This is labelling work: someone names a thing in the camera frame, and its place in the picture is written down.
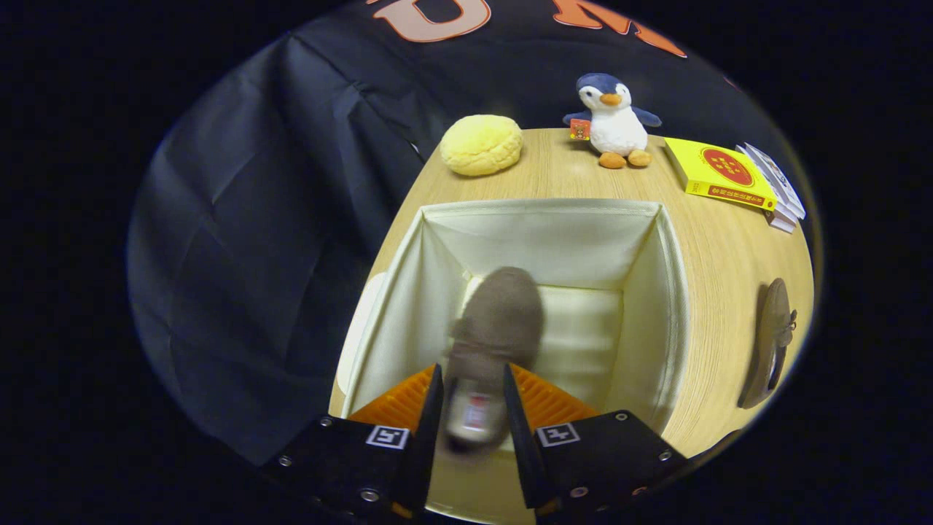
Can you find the white illustrated book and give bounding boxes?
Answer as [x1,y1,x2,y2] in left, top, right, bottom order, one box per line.
[738,142,808,219]

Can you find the cream fabric storage box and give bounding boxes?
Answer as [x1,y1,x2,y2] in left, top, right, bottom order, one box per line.
[328,198,692,525]

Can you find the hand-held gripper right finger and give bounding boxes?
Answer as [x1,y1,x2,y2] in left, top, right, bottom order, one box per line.
[503,363,691,525]

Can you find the yellow round plush toy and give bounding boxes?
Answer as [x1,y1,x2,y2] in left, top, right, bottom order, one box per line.
[440,114,524,177]

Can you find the black backdrop cloth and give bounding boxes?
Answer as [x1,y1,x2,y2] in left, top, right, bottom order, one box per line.
[128,0,803,467]

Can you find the brown suede shoe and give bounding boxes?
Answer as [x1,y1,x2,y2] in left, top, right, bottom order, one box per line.
[441,266,546,456]
[736,277,799,411]

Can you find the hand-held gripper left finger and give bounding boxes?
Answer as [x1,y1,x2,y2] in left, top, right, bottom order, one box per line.
[262,363,445,521]

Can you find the pale thick book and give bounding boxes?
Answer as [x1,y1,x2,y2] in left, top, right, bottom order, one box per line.
[764,204,799,235]

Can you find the yellow book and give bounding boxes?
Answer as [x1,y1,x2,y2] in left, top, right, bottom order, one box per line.
[663,136,778,212]

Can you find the penguin plush toy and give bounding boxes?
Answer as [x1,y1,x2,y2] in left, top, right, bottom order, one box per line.
[563,72,663,170]

